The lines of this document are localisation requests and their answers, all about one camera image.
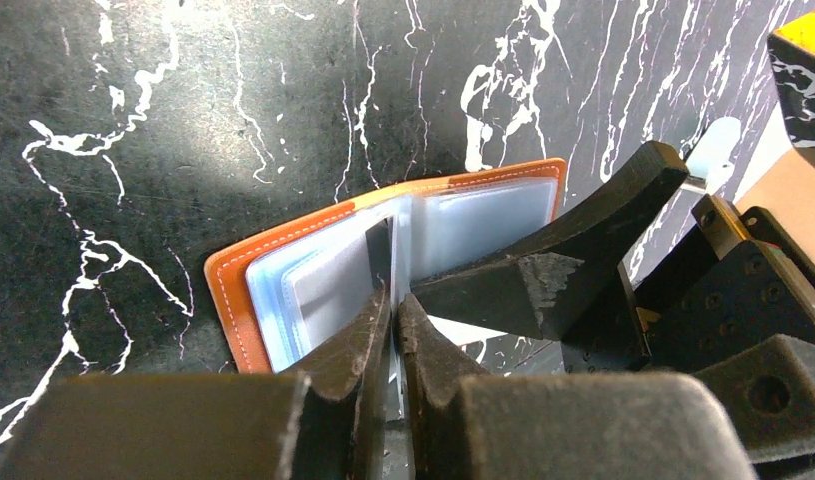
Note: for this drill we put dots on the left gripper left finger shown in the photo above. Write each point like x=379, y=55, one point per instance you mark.
x=319, y=419

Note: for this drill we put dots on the brown leather card holder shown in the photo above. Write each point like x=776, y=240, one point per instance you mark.
x=282, y=292

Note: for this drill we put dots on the orange three-compartment bin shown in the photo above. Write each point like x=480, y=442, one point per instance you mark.
x=793, y=40

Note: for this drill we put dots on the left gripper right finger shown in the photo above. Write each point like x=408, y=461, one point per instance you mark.
x=467, y=423

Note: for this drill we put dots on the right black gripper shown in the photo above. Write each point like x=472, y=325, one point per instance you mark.
x=733, y=304

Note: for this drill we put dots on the black VIP credit card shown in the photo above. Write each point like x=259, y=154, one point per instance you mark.
x=379, y=253

